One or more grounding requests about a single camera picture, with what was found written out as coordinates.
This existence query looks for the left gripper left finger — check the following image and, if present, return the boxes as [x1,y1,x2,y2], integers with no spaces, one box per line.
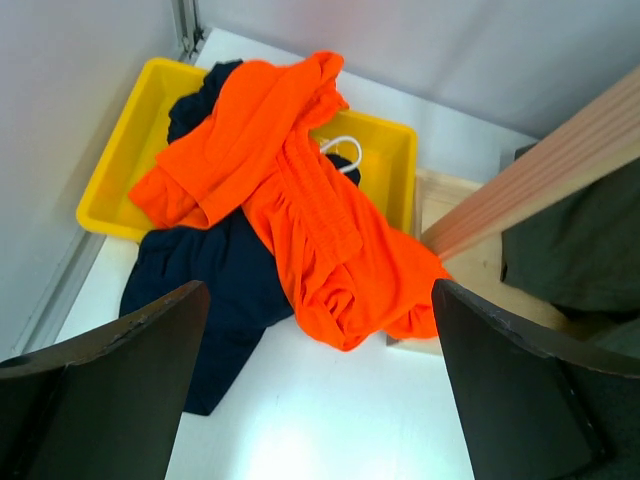
[1,281,210,479]

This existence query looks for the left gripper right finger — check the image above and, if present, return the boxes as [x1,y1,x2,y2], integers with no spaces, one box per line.
[432,280,639,479]

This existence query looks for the dark olive shorts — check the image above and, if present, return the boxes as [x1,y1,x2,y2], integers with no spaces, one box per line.
[501,161,639,357]

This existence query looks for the navy blue shorts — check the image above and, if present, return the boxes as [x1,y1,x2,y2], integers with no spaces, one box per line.
[118,59,362,417]

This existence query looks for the orange mesh shorts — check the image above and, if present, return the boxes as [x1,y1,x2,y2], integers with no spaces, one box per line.
[129,51,447,351]

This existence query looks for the wooden clothes rack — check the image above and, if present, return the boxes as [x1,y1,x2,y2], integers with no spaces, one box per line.
[385,64,640,357]

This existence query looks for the yellow plastic tray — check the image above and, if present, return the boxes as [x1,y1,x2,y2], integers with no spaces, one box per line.
[76,57,417,242]

